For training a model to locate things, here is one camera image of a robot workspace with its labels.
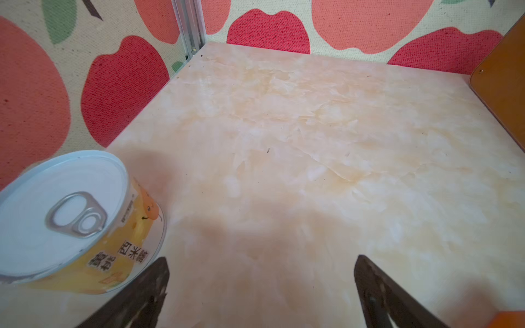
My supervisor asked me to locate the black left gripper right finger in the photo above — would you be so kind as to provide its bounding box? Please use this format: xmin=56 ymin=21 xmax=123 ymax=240
xmin=354 ymin=254 xmax=447 ymax=327

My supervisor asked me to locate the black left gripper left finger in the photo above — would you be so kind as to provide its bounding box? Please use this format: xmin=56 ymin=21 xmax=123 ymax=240
xmin=78 ymin=257 xmax=170 ymax=327

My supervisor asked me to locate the yellow peach tin can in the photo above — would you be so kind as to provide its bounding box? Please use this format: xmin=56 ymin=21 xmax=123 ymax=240
xmin=1 ymin=150 xmax=166 ymax=295

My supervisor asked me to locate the orange block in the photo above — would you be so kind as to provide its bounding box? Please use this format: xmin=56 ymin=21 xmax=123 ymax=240
xmin=488 ymin=311 xmax=525 ymax=328

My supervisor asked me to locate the orange wooden shelf rack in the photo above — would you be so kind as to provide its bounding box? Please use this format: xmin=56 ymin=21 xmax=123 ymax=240
xmin=469 ymin=17 xmax=524 ymax=149

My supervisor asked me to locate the aluminium left corner post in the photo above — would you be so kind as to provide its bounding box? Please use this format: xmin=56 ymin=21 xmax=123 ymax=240
xmin=172 ymin=0 xmax=206 ymax=61

